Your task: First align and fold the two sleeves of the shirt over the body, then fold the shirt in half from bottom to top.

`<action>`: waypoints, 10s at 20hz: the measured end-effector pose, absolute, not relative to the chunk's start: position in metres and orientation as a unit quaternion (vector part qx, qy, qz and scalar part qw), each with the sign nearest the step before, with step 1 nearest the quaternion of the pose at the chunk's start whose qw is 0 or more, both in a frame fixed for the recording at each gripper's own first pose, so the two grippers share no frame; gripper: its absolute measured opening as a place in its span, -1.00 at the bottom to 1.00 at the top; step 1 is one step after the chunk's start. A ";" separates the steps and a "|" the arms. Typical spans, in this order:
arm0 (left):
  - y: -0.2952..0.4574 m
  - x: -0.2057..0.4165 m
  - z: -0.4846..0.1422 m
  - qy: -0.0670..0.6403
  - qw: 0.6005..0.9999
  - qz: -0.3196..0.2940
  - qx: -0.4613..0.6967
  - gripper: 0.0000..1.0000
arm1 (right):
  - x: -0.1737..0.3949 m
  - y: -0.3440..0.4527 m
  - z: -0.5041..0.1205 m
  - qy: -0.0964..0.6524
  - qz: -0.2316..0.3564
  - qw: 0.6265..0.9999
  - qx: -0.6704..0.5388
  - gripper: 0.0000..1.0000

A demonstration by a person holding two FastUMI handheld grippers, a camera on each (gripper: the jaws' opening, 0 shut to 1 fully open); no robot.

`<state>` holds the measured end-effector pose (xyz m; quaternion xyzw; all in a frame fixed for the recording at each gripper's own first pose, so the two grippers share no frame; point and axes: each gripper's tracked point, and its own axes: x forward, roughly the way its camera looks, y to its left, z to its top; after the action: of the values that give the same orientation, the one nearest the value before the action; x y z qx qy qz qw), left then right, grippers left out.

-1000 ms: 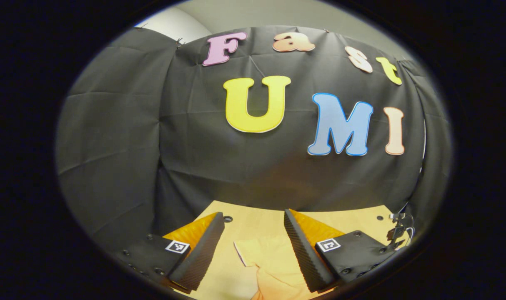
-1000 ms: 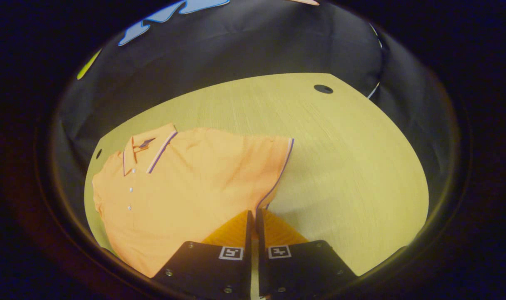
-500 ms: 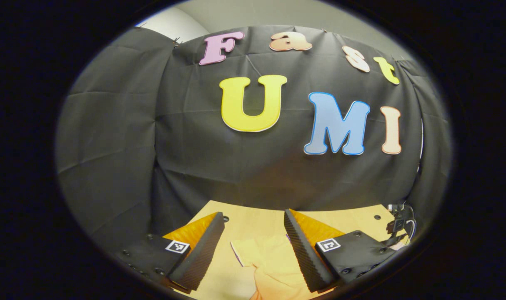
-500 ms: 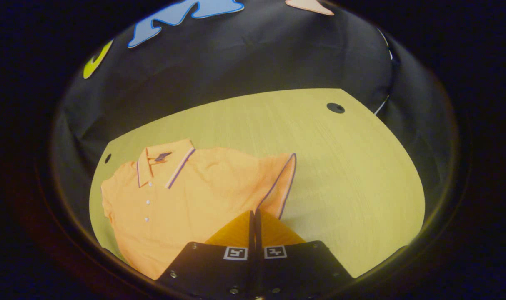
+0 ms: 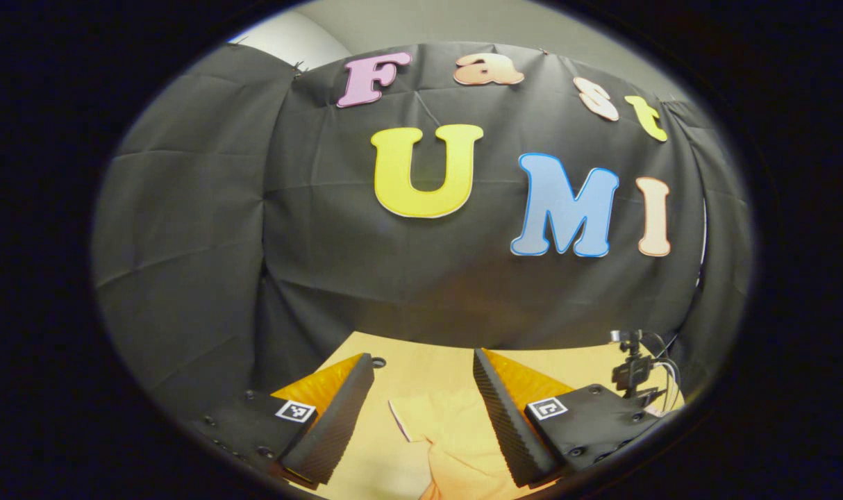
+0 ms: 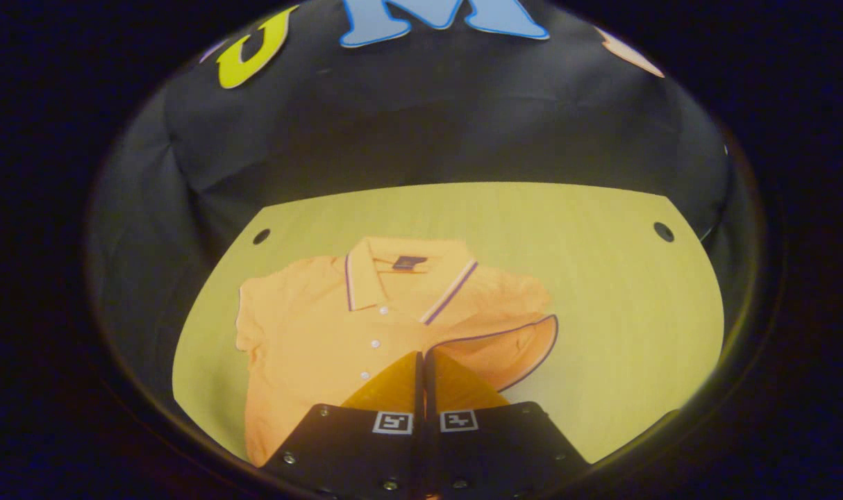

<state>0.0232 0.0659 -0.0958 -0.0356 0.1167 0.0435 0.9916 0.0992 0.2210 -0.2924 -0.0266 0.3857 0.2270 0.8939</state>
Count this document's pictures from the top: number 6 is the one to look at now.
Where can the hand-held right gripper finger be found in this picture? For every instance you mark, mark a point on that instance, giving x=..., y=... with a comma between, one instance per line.
x=419, y=389
x=430, y=396

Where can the black backdrop cloth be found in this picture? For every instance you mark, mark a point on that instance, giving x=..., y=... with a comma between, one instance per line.
x=428, y=125

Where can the orange T-shirt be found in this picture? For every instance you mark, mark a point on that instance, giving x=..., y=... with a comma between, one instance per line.
x=310, y=333

